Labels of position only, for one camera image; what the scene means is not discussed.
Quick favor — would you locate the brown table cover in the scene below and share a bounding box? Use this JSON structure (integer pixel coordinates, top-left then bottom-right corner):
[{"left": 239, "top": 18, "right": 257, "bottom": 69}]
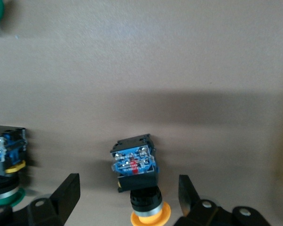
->
[{"left": 0, "top": 0, "right": 283, "bottom": 226}]

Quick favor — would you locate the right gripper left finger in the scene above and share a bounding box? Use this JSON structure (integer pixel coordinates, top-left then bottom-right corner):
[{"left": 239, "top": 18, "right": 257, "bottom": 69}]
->
[{"left": 25, "top": 173, "right": 81, "bottom": 226}]

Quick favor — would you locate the yellow push button switch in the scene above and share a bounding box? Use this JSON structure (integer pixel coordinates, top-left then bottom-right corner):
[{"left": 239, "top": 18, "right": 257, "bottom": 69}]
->
[{"left": 109, "top": 133, "right": 172, "bottom": 226}]

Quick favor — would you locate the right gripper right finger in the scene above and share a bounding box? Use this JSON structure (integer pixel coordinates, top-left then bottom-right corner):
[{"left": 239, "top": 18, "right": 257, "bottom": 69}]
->
[{"left": 174, "top": 174, "right": 232, "bottom": 226}]

